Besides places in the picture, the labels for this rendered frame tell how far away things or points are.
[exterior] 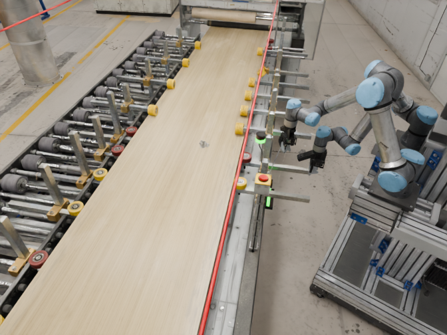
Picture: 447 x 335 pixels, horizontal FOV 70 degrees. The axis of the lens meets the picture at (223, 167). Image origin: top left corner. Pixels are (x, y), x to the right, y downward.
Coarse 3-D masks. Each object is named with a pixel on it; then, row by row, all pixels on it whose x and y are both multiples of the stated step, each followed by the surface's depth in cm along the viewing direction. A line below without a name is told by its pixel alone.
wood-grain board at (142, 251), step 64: (192, 64) 316; (256, 64) 320; (192, 128) 230; (128, 192) 180; (192, 192) 181; (64, 256) 147; (128, 256) 148; (192, 256) 149; (64, 320) 125; (128, 320) 126; (192, 320) 127
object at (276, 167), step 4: (252, 160) 210; (244, 164) 210; (248, 164) 209; (252, 164) 209; (256, 164) 208; (260, 164) 208; (272, 164) 208; (276, 164) 208; (280, 164) 208; (268, 168) 208; (272, 168) 208; (276, 168) 207; (280, 168) 207; (284, 168) 206; (288, 168) 205; (292, 168) 205; (296, 168) 205; (300, 168) 206; (304, 168) 206; (308, 168) 206; (296, 172) 206; (300, 172) 206; (304, 172) 205; (308, 172) 205
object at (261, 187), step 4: (256, 176) 145; (268, 176) 145; (256, 180) 143; (260, 180) 143; (268, 180) 143; (256, 184) 142; (260, 184) 142; (264, 184) 141; (268, 184) 141; (256, 188) 143; (260, 188) 143; (264, 188) 143; (268, 188) 142; (256, 192) 145; (260, 192) 145; (264, 192) 144; (268, 192) 144
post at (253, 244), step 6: (258, 198) 150; (258, 204) 152; (258, 210) 154; (258, 216) 157; (258, 222) 161; (258, 228) 163; (252, 234) 167; (258, 234) 167; (252, 240) 171; (252, 246) 174
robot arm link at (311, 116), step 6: (300, 108) 172; (306, 108) 172; (312, 108) 172; (318, 108) 173; (300, 114) 171; (306, 114) 169; (312, 114) 168; (318, 114) 168; (300, 120) 173; (306, 120) 169; (312, 120) 167; (318, 120) 170; (312, 126) 170
